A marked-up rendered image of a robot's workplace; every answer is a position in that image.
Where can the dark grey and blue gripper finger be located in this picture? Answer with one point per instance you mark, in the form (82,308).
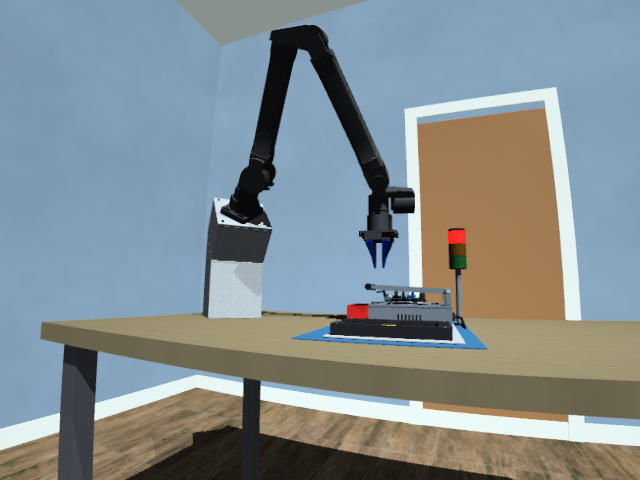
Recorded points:
(385,245)
(371,245)

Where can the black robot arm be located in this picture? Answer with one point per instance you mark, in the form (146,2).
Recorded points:
(256,178)

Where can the red bin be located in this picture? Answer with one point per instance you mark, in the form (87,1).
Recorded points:
(358,310)

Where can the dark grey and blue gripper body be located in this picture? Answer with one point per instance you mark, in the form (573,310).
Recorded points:
(378,228)

